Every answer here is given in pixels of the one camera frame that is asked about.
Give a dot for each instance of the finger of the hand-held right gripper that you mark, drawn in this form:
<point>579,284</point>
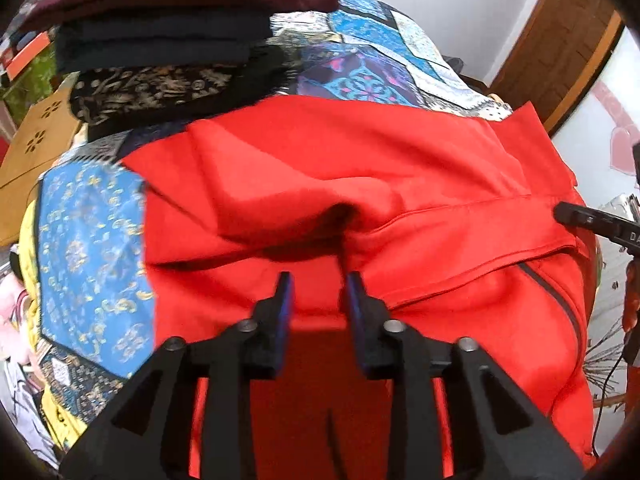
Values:
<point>580,216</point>

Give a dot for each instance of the dark gold-patterned cloth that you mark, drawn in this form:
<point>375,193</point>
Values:
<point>165,85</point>

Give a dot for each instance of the red zip jacket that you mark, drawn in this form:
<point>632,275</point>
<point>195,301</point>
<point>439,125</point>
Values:
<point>380,220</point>

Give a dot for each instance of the blue patchwork bedspread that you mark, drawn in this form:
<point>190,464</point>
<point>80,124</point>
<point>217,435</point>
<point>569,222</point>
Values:
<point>90,260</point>

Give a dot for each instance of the wooden lap desk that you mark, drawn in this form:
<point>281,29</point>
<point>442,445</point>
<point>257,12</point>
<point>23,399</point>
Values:
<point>35,160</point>

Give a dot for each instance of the orange box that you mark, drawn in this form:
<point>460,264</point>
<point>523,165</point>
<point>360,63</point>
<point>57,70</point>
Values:
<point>27,57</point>

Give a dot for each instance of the brown wooden door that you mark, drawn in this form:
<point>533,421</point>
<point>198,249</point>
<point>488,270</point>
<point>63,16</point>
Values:
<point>565,30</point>

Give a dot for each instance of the yellow cloth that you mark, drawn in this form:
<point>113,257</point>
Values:
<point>30,320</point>

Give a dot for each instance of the white branch-print cloth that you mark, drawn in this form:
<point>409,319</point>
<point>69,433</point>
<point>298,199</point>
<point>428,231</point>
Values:
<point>607,320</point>

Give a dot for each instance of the wooden wardrobe with heart print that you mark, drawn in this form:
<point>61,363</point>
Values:
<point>607,125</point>

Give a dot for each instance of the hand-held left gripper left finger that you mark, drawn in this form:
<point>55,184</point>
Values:
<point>284,305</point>

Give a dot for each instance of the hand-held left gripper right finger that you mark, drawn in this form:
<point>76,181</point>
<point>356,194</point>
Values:
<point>354,305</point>

